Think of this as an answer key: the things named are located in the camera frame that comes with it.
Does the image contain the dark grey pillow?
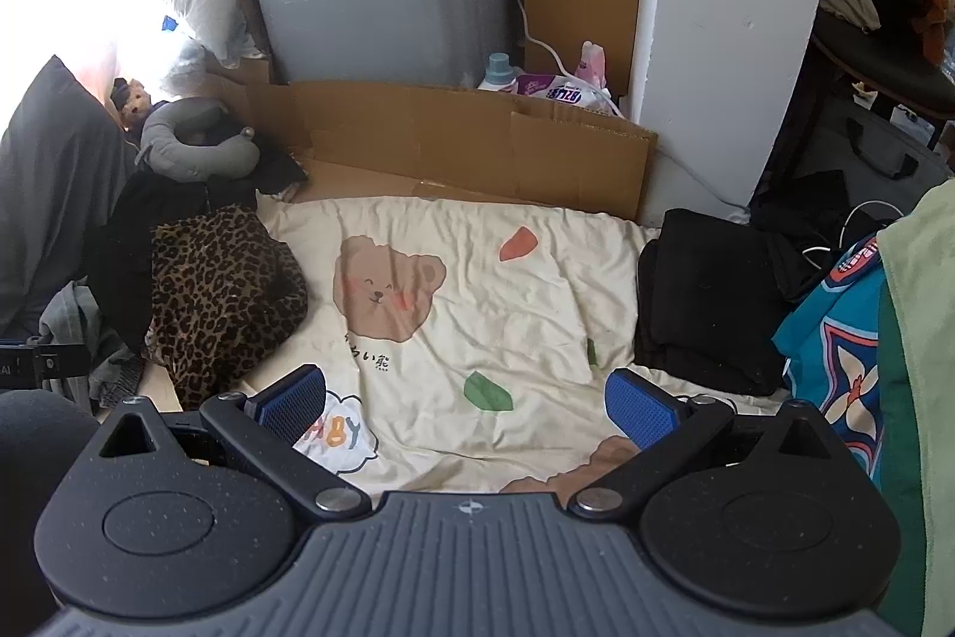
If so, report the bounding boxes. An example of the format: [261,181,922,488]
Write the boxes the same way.
[0,55,150,340]

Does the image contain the grey bag with black handles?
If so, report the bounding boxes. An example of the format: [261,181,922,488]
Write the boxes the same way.
[776,100,955,213]

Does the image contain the teal printed garment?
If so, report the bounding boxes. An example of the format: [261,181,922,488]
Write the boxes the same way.
[772,230,892,496]

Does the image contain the pink bottle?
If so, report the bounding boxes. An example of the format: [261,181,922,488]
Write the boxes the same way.
[574,40,614,90]

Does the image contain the light green towel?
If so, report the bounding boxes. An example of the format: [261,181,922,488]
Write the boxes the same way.
[876,178,955,637]

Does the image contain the person's leg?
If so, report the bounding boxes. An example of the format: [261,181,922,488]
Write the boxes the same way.
[0,387,98,630]

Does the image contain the grey neck pillow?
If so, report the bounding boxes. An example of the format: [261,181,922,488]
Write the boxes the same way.
[136,100,262,184]

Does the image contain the leopard print skirt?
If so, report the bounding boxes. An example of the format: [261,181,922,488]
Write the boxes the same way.
[149,204,310,410]

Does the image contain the brown teddy bear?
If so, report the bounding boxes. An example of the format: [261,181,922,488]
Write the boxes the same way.
[112,77,154,123]

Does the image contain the flat cardboard sheet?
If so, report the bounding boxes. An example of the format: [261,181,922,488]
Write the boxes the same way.
[201,73,659,221]

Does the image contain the folded black clothes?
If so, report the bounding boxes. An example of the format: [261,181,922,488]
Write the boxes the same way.
[634,208,822,395]

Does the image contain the beige cloth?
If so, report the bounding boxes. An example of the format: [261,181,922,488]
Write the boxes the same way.
[821,0,885,30]

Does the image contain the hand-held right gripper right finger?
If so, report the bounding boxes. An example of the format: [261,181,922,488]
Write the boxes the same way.
[571,367,831,519]

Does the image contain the cream bear print blanket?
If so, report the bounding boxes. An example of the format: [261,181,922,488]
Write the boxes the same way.
[141,194,792,496]

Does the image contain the black clothes pile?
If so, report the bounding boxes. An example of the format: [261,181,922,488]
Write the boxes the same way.
[93,148,310,355]

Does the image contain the grey crumpled cloth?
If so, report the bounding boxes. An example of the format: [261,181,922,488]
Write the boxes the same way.
[37,282,146,410]

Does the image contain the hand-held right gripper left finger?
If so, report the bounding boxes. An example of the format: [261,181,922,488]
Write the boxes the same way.
[99,363,372,520]

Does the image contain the thin white cable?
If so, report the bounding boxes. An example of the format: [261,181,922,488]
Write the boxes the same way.
[802,200,907,254]

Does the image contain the detergent bottle with blue cap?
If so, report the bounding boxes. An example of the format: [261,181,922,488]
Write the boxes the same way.
[477,53,521,92]

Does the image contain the white power cable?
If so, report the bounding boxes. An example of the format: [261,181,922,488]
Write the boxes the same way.
[515,0,631,119]

